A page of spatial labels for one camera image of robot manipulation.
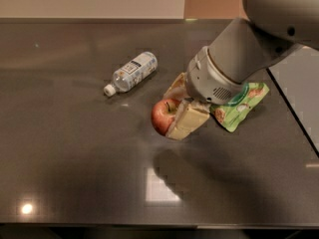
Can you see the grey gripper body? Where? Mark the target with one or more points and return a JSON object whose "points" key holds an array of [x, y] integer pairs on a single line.
{"points": [[206, 80]]}

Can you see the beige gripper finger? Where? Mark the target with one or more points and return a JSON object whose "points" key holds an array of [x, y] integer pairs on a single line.
{"points": [[188, 118], [177, 89]]}

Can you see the red apple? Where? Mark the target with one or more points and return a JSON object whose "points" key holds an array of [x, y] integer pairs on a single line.
{"points": [[163, 114]]}

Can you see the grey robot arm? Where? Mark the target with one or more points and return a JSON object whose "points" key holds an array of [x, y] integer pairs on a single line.
{"points": [[271, 31]]}

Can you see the clear plastic water bottle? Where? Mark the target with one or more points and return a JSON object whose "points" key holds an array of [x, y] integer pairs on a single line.
{"points": [[131, 74]]}

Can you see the green snack bag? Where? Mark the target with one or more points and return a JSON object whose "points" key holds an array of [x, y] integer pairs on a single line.
{"points": [[232, 114]]}

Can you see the grey side table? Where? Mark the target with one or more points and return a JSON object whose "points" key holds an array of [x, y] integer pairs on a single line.
{"points": [[297, 79]]}

